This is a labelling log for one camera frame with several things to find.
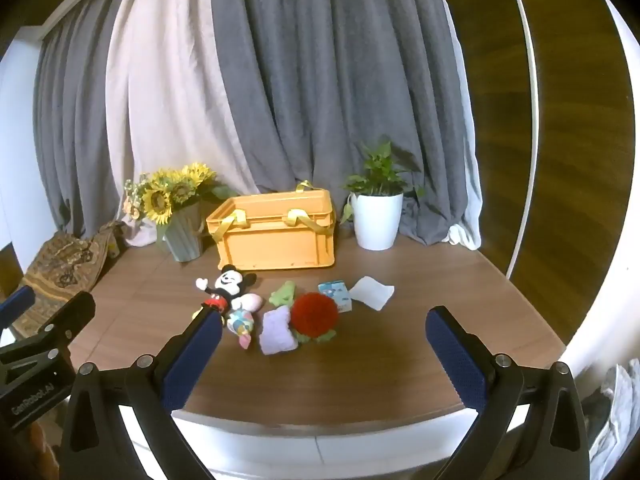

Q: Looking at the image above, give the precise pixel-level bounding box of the green leafy plant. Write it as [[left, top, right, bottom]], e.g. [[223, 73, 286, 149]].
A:
[[341, 141, 426, 226]]

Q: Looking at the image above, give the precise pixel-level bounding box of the white trim strip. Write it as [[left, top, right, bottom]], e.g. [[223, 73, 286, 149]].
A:
[[500, 0, 545, 281]]

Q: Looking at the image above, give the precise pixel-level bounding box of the grey ribbed vase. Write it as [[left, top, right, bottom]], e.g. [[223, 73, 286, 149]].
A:
[[157, 202, 206, 263]]

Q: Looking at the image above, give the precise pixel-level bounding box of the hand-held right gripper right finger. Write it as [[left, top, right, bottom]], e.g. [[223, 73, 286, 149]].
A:
[[425, 305, 593, 480]]

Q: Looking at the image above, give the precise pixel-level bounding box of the blue cartoon tissue pack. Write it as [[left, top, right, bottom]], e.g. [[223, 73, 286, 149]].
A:
[[318, 281, 354, 314]]

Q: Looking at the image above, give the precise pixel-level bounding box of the white paper napkin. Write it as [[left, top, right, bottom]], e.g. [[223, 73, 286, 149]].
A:
[[348, 276, 395, 311]]

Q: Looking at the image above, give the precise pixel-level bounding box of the black and red mouse plush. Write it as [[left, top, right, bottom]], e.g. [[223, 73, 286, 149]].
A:
[[194, 264, 258, 318]]

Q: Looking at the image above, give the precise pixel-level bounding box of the crumpled white cloth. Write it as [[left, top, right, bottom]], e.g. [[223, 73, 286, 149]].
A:
[[586, 360, 640, 480]]

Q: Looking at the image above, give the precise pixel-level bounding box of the sunflower bouquet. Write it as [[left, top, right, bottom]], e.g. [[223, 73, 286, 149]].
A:
[[122, 162, 238, 226]]

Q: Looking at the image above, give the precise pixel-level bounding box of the pale pink curtain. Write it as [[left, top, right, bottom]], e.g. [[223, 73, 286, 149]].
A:
[[105, 0, 262, 248]]

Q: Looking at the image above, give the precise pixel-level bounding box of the purple folded towel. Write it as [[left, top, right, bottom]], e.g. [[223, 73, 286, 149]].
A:
[[258, 306, 297, 356]]

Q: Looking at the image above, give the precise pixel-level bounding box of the orange basket with yellow handles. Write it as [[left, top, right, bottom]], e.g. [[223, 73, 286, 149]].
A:
[[206, 182, 337, 272]]

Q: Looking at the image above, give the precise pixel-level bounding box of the small colourful plush toy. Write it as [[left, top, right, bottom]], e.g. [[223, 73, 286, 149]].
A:
[[225, 309, 256, 350]]

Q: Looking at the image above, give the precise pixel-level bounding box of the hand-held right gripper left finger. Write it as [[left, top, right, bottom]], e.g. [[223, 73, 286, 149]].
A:
[[62, 309, 224, 480]]

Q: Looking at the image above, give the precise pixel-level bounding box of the red pompom flower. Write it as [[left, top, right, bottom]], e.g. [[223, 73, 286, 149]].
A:
[[291, 294, 340, 345]]

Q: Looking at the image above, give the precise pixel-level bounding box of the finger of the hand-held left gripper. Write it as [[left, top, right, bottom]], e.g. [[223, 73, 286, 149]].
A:
[[0, 287, 37, 333], [0, 291, 97, 366]]

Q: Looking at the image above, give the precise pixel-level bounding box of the green frog toy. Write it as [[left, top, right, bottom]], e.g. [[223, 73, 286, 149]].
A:
[[268, 282, 297, 307]]

